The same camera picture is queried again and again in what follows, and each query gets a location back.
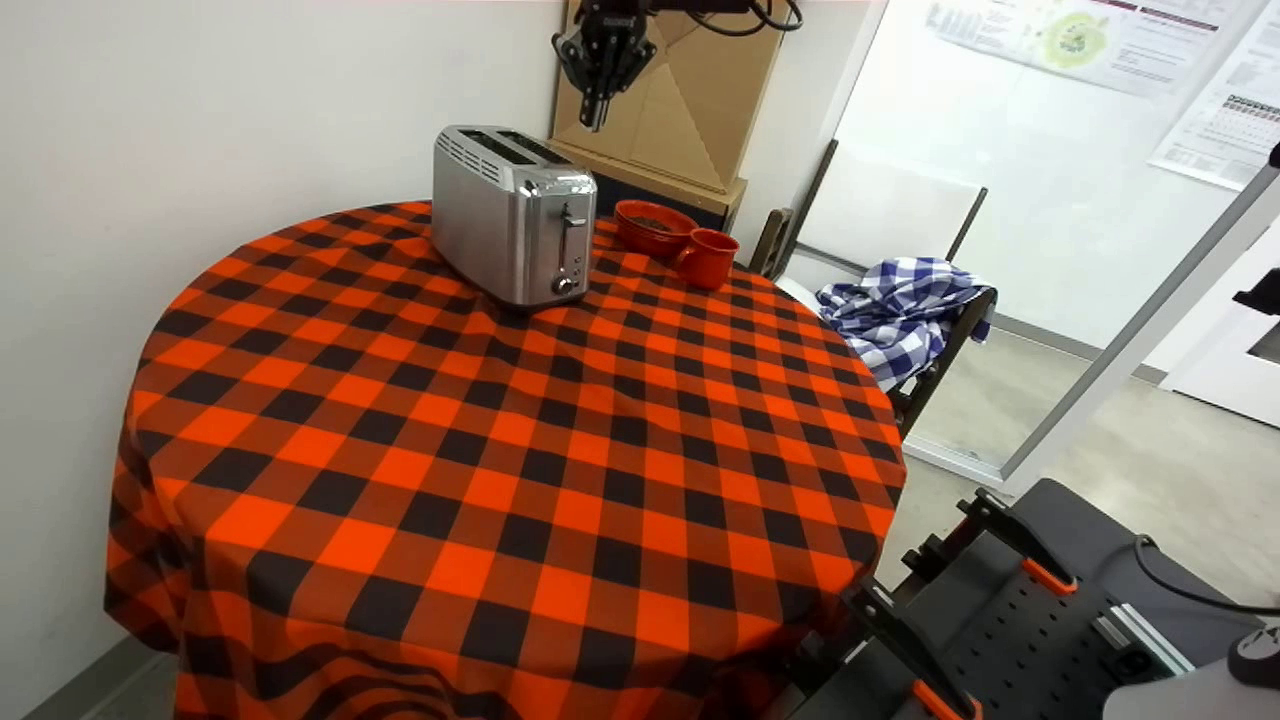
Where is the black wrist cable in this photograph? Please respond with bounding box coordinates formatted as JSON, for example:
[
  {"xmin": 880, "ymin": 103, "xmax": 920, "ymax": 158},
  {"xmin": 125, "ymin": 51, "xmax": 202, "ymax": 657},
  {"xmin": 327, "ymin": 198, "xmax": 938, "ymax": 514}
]
[{"xmin": 652, "ymin": 0, "xmax": 807, "ymax": 41}]

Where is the black frame folding chair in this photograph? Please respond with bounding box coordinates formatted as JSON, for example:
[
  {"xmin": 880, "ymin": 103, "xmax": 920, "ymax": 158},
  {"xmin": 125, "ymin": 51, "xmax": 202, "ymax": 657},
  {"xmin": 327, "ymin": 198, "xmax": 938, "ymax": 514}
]
[{"xmin": 742, "ymin": 136, "xmax": 1004, "ymax": 437}]

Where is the orange black checked tablecloth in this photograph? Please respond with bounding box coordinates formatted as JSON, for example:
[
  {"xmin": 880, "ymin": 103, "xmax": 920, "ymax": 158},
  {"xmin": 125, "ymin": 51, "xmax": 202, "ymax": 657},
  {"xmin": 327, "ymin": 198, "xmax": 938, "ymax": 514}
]
[{"xmin": 101, "ymin": 198, "xmax": 913, "ymax": 720}]

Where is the red bowl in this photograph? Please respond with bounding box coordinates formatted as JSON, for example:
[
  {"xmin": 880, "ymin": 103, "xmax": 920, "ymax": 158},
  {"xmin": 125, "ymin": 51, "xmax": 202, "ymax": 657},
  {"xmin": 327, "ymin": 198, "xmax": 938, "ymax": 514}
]
[{"xmin": 611, "ymin": 198, "xmax": 700, "ymax": 266}]

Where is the red cup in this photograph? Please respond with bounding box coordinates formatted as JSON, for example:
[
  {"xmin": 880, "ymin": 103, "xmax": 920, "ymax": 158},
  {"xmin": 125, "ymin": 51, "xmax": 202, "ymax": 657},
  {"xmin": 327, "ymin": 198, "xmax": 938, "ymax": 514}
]
[{"xmin": 673, "ymin": 225, "xmax": 742, "ymax": 296}]

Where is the poster with green circle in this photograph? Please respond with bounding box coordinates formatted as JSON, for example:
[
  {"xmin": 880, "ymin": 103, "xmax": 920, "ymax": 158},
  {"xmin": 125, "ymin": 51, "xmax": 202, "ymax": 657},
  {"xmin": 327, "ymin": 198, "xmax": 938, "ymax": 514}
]
[{"xmin": 914, "ymin": 0, "xmax": 1262, "ymax": 99}]

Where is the silver two-slot toaster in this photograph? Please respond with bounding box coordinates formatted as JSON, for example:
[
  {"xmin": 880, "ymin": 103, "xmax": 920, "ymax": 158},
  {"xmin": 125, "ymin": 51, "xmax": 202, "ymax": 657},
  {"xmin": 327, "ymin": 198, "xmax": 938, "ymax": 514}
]
[{"xmin": 429, "ymin": 119, "xmax": 599, "ymax": 313}]

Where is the white text poster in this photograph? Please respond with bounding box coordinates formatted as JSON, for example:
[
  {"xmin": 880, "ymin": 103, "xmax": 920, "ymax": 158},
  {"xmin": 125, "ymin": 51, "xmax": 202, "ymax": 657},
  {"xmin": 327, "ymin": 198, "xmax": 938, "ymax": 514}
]
[{"xmin": 1153, "ymin": 4, "xmax": 1280, "ymax": 194}]

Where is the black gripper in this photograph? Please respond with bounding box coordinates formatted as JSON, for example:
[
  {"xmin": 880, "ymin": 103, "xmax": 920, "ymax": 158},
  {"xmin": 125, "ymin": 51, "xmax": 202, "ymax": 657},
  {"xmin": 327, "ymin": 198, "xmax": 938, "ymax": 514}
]
[{"xmin": 552, "ymin": 11, "xmax": 660, "ymax": 133}]

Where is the blue white checked cloth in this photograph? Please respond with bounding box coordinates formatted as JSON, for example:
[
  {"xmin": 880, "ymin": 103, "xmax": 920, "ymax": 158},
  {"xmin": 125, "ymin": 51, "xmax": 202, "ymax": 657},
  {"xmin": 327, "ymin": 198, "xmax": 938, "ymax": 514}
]
[{"xmin": 810, "ymin": 253, "xmax": 996, "ymax": 392}]

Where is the aluminium post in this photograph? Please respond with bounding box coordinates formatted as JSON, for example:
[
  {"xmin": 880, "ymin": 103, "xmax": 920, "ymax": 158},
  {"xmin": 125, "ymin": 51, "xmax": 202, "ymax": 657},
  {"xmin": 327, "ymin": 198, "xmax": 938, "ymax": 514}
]
[{"xmin": 996, "ymin": 141, "xmax": 1280, "ymax": 491}]

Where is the thin black cable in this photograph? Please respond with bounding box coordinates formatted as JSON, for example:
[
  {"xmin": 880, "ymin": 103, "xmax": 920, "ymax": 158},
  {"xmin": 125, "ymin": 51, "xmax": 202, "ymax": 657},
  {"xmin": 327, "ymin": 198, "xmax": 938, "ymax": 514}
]
[{"xmin": 1126, "ymin": 534, "xmax": 1280, "ymax": 626}]

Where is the large cardboard box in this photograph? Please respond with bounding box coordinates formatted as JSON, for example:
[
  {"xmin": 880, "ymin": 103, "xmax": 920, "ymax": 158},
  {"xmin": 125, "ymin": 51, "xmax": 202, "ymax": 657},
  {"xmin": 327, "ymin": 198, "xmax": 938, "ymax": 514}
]
[{"xmin": 547, "ymin": 0, "xmax": 790, "ymax": 194}]

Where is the black equipment cart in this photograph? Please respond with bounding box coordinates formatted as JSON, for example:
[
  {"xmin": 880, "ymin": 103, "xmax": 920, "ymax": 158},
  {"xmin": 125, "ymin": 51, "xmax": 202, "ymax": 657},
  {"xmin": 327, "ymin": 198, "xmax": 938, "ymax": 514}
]
[{"xmin": 782, "ymin": 477, "xmax": 1280, "ymax": 720}]

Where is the black bracket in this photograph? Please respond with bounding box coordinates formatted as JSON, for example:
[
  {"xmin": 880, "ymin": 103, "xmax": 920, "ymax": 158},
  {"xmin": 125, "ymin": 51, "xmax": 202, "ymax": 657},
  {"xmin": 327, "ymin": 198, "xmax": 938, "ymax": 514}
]
[{"xmin": 1231, "ymin": 266, "xmax": 1280, "ymax": 371}]

